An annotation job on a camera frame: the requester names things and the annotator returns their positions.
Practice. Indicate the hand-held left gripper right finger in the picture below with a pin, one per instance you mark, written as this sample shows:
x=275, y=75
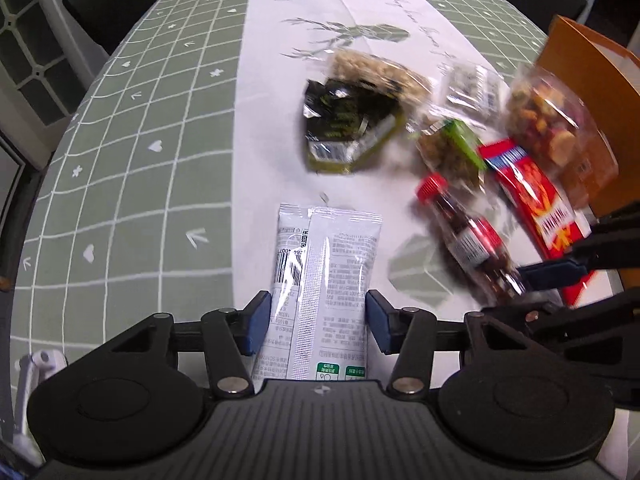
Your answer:
x=377, y=321

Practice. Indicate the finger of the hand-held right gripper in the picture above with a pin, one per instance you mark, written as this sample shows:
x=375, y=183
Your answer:
x=575, y=317
x=550, y=273

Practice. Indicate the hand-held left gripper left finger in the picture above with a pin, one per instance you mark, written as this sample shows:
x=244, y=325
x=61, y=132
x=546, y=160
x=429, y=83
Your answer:
x=257, y=321

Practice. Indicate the white snack packet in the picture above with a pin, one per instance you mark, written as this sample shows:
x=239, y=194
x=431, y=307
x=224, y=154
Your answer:
x=340, y=270

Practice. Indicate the red cap bottle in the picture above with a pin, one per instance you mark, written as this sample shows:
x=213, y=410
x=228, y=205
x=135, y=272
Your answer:
x=470, y=240

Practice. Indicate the orange cardboard box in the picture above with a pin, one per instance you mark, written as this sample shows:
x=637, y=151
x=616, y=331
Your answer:
x=592, y=60

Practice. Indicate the puffed rice cracker packet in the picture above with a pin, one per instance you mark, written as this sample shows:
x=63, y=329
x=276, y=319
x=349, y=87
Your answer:
x=372, y=67

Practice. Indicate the red snack box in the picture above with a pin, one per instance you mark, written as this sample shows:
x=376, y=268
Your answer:
x=535, y=195

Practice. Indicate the green label nut packet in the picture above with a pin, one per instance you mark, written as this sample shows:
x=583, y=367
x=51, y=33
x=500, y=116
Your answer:
x=452, y=155

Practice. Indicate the clear bag of mixed nuts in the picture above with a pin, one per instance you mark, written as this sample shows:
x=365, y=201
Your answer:
x=545, y=115

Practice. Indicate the clear packet of grey balls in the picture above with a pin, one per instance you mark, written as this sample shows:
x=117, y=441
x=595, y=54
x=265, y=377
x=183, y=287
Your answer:
x=470, y=85

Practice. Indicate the dark seaweed packet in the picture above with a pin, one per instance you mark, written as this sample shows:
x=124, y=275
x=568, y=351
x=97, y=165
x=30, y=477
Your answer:
x=340, y=110

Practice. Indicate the white plastic stand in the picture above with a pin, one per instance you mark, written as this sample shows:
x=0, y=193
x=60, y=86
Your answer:
x=35, y=375

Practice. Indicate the white framed glass door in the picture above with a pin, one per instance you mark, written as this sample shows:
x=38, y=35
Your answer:
x=30, y=35

